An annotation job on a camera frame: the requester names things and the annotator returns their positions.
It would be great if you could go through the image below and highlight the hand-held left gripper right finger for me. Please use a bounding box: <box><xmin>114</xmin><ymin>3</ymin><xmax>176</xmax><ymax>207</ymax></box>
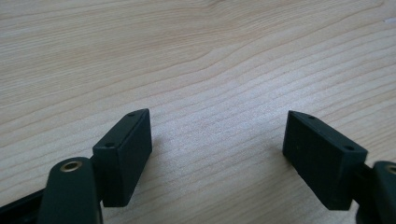
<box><xmin>281</xmin><ymin>109</ymin><xmax>369</xmax><ymax>211</ymax></box>

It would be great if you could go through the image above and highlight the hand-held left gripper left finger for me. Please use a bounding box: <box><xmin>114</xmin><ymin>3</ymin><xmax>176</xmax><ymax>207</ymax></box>
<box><xmin>92</xmin><ymin>107</ymin><xmax>153</xmax><ymax>208</ymax></box>

